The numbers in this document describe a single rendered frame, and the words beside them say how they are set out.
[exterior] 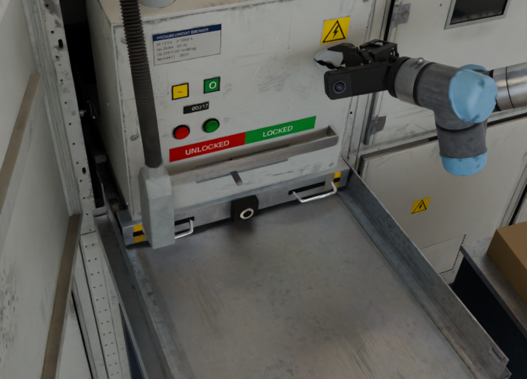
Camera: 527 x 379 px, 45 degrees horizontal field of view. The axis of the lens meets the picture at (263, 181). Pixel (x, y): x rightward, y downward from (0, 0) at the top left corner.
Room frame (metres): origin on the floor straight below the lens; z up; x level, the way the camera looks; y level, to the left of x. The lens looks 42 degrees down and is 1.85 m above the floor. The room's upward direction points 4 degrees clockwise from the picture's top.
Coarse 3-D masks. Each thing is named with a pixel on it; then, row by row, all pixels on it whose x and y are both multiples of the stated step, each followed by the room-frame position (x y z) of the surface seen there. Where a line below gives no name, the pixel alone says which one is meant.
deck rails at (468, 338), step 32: (352, 192) 1.12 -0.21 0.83; (384, 224) 1.00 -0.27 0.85; (128, 256) 0.82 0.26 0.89; (384, 256) 0.93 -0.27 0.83; (416, 256) 0.89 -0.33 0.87; (416, 288) 0.84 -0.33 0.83; (448, 288) 0.80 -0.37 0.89; (160, 320) 0.72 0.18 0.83; (448, 320) 0.77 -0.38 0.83; (160, 352) 0.64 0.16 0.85; (480, 352) 0.69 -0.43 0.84
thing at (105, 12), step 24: (96, 0) 0.98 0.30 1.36; (192, 0) 0.99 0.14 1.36; (216, 0) 0.99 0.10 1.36; (240, 0) 0.99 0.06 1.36; (264, 0) 1.01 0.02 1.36; (96, 24) 1.01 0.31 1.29; (120, 24) 0.90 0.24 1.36; (96, 48) 1.04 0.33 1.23; (96, 72) 1.08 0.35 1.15; (96, 120) 1.18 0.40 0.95; (120, 120) 0.91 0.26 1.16; (120, 144) 0.94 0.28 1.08; (120, 168) 0.97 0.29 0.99; (120, 192) 1.01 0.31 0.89
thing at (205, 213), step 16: (304, 176) 1.09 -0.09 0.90; (320, 176) 1.10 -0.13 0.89; (256, 192) 1.03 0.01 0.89; (272, 192) 1.05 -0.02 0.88; (288, 192) 1.07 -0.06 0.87; (304, 192) 1.09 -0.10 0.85; (192, 208) 0.97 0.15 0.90; (208, 208) 0.98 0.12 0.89; (224, 208) 1.00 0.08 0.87; (128, 224) 0.91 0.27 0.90; (176, 224) 0.95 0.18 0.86; (128, 240) 0.90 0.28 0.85
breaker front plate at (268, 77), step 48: (288, 0) 1.03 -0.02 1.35; (336, 0) 1.07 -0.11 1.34; (240, 48) 0.99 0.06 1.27; (288, 48) 1.04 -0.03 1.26; (192, 96) 0.96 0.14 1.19; (240, 96) 1.00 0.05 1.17; (288, 96) 1.05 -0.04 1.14; (288, 144) 1.06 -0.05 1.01; (192, 192) 0.97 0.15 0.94; (240, 192) 1.02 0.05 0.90
